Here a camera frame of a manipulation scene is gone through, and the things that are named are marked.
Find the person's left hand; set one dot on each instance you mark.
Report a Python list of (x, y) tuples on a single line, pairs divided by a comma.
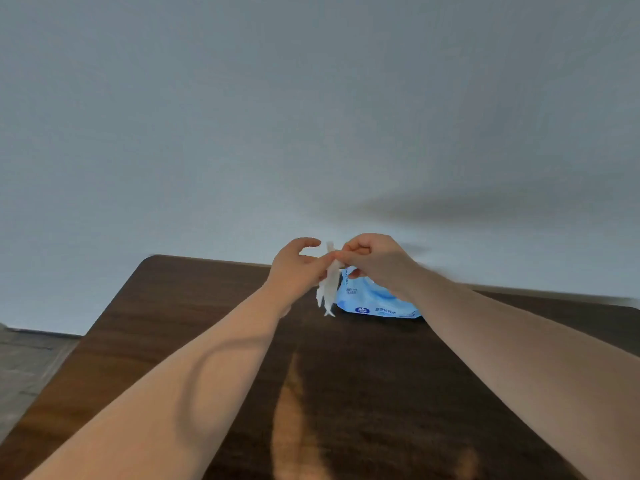
[(292, 272)]

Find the person's right hand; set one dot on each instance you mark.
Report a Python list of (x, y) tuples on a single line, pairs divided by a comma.
[(382, 267)]

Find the person's left thumb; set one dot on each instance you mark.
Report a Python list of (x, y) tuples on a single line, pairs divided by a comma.
[(306, 244)]

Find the person's right thumb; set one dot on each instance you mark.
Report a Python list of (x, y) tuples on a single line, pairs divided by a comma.
[(350, 257)]

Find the white wet wipe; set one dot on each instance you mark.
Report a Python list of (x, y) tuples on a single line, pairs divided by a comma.
[(327, 289)]

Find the person's left forearm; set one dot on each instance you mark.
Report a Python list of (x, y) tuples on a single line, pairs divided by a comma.
[(165, 394)]

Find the person's right forearm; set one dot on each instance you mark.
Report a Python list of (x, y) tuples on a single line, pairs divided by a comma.
[(540, 374)]

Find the blue wet wipes pack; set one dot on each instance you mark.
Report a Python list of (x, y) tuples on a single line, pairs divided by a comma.
[(372, 299)]

